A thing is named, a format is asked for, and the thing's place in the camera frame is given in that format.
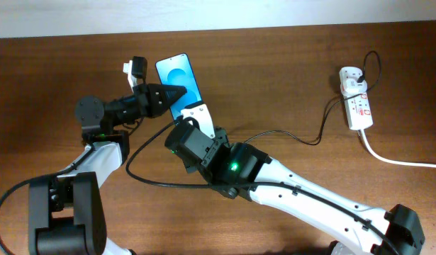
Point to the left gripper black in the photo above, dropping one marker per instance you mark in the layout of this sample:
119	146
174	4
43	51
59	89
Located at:
149	99

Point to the blue screen smartphone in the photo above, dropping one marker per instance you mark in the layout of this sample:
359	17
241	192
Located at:
177	70

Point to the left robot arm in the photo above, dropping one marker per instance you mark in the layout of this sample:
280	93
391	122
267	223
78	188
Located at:
66	214

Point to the white charger plug adapter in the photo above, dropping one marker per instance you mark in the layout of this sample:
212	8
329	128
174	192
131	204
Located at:
351	87

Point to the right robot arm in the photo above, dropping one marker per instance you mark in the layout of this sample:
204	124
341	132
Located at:
242	170

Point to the white power strip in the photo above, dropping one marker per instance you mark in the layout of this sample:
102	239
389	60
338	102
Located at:
357	107

